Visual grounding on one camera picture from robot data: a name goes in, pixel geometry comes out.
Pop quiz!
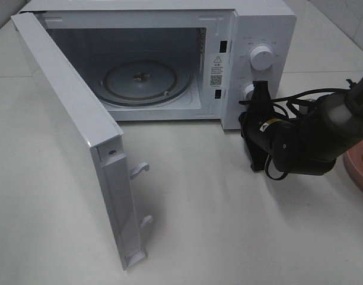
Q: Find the white warning label sticker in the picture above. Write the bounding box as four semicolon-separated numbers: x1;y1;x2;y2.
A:
209;53;227;88

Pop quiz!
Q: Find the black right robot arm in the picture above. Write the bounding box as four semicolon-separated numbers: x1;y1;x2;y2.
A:
238;77;363;181

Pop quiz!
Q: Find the white microwave oven body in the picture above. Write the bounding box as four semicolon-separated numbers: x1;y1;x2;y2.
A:
16;1;297;129

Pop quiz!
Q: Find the lower white timer knob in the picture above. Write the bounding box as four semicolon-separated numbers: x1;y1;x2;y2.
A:
243;84;254;101

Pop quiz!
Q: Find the upper white power knob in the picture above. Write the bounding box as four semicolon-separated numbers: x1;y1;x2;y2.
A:
249;44;274;71

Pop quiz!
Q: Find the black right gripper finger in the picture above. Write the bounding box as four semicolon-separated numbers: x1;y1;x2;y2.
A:
251;80;271;101

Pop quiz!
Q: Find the pink round plate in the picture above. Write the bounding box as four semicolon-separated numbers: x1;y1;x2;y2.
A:
343;140;363;192

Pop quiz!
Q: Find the white microwave door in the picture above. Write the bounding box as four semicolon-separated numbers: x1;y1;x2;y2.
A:
12;12;152;268

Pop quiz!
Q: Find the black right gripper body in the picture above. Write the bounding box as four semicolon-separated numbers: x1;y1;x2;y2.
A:
239;99;291;172

